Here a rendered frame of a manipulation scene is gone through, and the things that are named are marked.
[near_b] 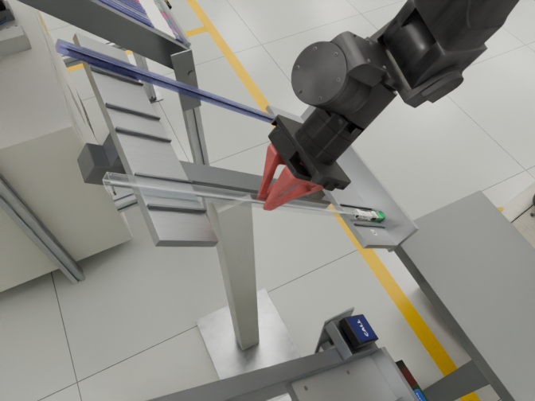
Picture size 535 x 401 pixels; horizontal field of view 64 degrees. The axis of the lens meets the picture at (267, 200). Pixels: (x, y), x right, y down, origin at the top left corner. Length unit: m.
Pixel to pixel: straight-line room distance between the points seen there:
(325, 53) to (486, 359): 0.63
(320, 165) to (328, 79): 0.11
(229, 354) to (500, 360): 0.80
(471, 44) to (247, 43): 1.94
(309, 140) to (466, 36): 0.18
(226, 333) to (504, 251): 0.84
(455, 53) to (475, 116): 1.71
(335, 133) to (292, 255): 1.09
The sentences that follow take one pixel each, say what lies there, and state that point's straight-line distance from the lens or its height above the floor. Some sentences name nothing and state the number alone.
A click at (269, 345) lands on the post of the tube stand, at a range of 1.41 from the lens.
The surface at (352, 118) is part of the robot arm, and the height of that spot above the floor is 1.04.
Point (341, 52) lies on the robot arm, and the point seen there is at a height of 1.13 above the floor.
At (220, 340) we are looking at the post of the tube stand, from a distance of 1.42.
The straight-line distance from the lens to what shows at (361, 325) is 0.62.
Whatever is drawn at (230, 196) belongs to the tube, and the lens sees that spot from 0.49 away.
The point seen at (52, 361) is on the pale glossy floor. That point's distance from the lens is 1.55.
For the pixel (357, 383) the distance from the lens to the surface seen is 0.62.
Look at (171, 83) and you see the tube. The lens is 0.63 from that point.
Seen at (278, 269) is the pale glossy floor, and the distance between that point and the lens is 1.51.
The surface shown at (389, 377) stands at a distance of 0.68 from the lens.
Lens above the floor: 1.37
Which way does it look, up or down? 56 degrees down
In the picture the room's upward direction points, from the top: straight up
